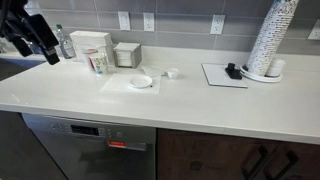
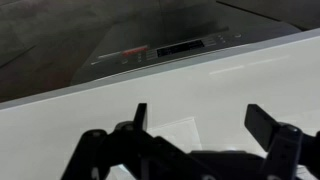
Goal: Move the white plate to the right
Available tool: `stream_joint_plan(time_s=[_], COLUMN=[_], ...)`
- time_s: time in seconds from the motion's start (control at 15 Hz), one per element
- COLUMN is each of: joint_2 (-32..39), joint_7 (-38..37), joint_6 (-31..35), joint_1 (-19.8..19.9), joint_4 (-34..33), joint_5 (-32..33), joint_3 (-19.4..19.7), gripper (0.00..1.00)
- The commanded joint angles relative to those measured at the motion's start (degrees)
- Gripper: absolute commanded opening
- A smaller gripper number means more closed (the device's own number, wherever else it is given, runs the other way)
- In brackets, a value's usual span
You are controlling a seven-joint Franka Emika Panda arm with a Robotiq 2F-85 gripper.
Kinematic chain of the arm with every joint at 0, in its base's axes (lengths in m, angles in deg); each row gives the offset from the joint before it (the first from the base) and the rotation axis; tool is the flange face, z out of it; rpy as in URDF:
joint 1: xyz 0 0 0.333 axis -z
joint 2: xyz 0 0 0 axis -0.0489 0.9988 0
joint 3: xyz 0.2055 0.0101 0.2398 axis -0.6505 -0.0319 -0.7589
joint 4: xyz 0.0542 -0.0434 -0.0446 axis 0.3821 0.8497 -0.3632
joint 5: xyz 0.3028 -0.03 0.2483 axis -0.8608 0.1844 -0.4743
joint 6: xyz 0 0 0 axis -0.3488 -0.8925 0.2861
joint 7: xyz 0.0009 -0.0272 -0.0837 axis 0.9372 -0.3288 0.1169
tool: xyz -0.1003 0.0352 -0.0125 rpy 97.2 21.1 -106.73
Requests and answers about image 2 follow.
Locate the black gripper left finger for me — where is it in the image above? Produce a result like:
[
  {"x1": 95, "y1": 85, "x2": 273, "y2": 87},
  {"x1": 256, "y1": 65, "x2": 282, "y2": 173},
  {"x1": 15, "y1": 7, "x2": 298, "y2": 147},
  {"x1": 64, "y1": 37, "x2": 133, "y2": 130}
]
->
[{"x1": 61, "y1": 103, "x2": 204, "y2": 180}]

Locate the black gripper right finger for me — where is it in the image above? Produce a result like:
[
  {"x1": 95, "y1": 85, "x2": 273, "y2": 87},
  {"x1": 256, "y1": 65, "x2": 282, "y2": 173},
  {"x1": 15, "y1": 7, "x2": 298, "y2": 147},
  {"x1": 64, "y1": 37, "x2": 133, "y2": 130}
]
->
[{"x1": 244, "y1": 104, "x2": 320, "y2": 180}]

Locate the stainless steel dishwasher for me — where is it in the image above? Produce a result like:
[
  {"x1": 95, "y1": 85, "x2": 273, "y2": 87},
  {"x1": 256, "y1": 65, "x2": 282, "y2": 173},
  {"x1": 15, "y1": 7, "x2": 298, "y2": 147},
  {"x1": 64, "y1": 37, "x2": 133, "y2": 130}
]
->
[{"x1": 70, "y1": 9, "x2": 303, "y2": 87}]

